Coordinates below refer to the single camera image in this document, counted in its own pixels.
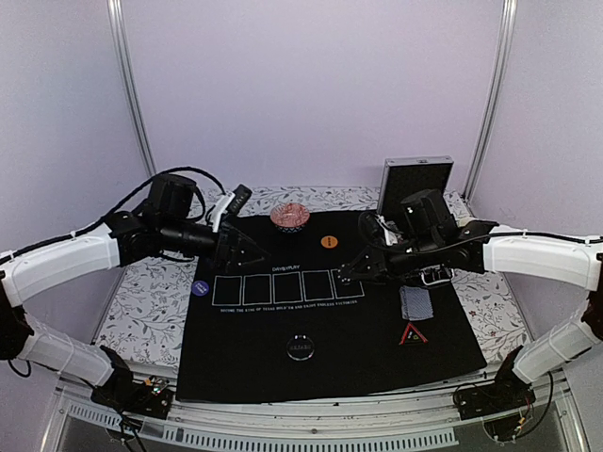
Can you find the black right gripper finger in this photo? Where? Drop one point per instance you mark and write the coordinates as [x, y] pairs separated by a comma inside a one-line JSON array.
[[348, 275], [363, 262]]

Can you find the aluminium poker chip case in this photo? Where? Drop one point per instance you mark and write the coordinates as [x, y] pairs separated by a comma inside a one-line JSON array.
[[406, 176]]

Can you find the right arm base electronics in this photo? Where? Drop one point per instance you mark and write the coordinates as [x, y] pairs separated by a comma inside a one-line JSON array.
[[494, 405]]

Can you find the red black triangle card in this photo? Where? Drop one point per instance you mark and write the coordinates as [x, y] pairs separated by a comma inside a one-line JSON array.
[[412, 336]]

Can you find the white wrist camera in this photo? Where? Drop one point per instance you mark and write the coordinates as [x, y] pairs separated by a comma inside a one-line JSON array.
[[392, 236], [230, 203]]

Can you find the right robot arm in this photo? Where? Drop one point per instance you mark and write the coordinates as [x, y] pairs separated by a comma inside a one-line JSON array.
[[429, 244]]

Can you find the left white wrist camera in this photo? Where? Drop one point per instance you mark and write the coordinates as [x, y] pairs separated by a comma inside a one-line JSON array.
[[230, 203]]

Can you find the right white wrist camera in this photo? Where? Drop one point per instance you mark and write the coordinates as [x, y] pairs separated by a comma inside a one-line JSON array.
[[392, 236]]

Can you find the patterned small bowl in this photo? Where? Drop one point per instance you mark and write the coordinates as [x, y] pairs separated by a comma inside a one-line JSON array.
[[289, 218]]

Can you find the black poker mat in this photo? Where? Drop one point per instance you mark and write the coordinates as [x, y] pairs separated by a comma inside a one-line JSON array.
[[234, 339]]

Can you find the left aluminium frame post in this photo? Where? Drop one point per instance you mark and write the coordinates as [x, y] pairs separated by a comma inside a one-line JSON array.
[[119, 36]]

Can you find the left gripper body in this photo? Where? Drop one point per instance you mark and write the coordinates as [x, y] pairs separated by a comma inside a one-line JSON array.
[[220, 259]]

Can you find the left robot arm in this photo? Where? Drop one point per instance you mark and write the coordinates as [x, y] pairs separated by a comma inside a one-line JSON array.
[[159, 226]]

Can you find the right aluminium frame post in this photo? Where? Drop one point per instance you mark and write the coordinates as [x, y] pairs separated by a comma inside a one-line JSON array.
[[502, 55]]

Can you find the aluminium frame post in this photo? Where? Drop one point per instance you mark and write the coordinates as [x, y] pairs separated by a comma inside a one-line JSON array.
[[119, 36], [502, 55]]

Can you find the clear dealer button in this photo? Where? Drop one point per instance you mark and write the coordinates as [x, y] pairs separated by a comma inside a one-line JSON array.
[[300, 348]]

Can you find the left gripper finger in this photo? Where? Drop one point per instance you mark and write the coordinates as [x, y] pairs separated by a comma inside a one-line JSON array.
[[243, 262], [245, 244]]

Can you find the blue playing card deck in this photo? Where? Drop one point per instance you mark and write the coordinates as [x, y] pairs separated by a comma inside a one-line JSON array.
[[416, 304]]

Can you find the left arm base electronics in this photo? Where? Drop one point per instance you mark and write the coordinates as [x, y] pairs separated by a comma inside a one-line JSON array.
[[124, 395]]

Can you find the purple small blind button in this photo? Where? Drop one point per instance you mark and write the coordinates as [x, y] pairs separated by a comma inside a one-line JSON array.
[[200, 288]]

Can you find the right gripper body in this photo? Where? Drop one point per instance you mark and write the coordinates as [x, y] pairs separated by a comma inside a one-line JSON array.
[[393, 267]]

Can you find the orange big blind button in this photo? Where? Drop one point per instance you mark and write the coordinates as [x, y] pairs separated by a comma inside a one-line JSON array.
[[329, 242]]

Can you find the front aluminium rail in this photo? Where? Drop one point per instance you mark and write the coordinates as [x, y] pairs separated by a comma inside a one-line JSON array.
[[413, 419]]

